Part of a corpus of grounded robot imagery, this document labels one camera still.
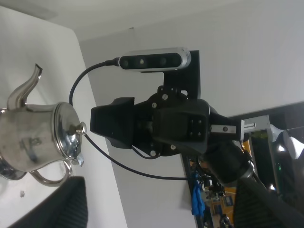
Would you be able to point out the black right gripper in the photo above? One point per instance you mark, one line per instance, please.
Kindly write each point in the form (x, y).
(168, 123)

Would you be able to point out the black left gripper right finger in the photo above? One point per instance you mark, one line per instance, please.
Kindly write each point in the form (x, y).
(255, 207)

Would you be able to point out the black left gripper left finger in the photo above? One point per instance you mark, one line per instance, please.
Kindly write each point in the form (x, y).
(28, 205)

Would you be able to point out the stainless steel teapot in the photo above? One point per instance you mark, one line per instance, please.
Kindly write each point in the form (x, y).
(34, 136)

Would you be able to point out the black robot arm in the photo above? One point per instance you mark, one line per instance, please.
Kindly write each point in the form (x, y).
(237, 166)

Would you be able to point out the blue hanging cloth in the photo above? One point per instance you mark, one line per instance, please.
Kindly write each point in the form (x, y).
(197, 203)

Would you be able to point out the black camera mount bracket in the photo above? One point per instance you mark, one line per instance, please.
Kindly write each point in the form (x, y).
(187, 79)

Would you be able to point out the silver depth camera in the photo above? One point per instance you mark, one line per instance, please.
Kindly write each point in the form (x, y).
(156, 60)

